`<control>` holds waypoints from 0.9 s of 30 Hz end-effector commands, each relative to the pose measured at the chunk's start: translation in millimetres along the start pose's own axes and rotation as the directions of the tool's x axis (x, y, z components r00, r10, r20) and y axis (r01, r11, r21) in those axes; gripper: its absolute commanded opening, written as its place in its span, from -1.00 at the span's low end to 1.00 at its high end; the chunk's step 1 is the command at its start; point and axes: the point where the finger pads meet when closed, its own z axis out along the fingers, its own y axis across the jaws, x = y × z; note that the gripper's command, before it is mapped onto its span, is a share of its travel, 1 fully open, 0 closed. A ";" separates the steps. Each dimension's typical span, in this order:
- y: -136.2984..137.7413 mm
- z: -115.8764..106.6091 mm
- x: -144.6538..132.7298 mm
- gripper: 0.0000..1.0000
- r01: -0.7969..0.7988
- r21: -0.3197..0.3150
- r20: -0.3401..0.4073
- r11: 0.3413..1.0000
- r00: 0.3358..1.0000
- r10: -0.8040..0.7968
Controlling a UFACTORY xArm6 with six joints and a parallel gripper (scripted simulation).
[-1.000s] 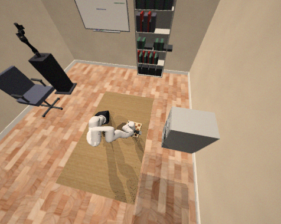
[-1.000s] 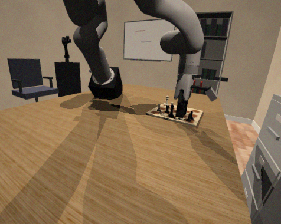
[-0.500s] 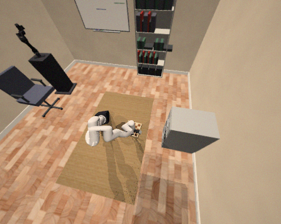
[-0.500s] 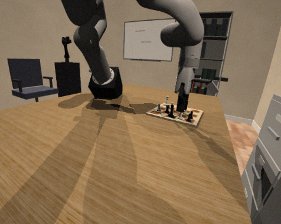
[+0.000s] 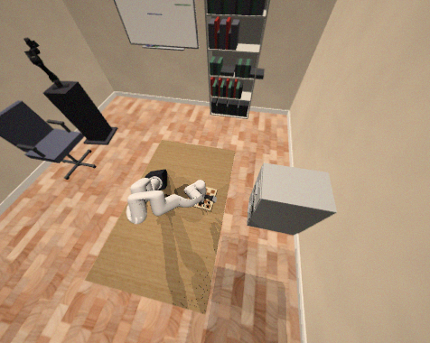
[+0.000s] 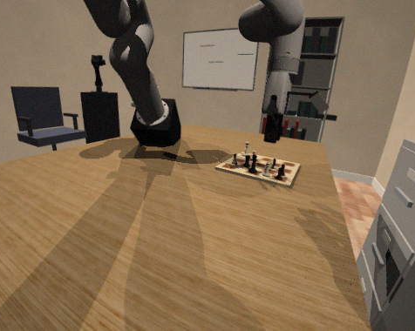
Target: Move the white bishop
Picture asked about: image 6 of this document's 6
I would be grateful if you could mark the chessboard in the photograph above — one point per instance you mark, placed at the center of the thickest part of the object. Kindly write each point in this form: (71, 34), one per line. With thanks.
(290, 169)

